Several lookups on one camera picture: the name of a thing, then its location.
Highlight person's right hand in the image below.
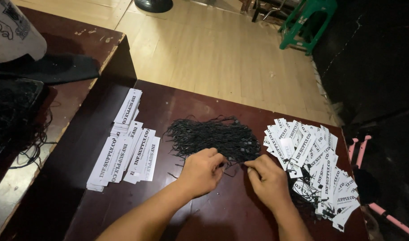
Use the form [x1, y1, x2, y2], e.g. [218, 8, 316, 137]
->
[244, 154, 293, 212]

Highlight person's left hand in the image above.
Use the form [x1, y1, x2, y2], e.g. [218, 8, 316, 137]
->
[177, 147, 227, 199]

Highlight single black tag string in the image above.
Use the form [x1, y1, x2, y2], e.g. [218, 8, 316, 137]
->
[222, 160, 248, 178]

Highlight stacks of plain white tags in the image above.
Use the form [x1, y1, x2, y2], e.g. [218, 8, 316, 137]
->
[86, 88, 161, 193]

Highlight heap of strung white tags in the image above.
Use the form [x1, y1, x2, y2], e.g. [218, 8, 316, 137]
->
[262, 117, 361, 232]

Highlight dark wooden chair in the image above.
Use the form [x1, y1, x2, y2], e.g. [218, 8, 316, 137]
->
[239, 0, 303, 26]

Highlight black round stand base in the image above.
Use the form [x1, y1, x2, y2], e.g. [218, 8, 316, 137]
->
[134, 0, 174, 13]

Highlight green plastic stool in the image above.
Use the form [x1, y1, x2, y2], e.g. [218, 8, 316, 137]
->
[278, 0, 338, 56]

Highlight black cloth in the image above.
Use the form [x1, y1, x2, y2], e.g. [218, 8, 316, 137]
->
[0, 53, 101, 84]

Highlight pile of black strings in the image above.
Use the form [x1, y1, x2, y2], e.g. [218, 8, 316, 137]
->
[164, 115, 261, 165]

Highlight pink metal frame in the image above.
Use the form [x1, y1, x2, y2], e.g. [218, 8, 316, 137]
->
[347, 135, 409, 240]

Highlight black box of cords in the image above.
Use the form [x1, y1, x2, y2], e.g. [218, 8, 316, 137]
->
[0, 77, 58, 170]

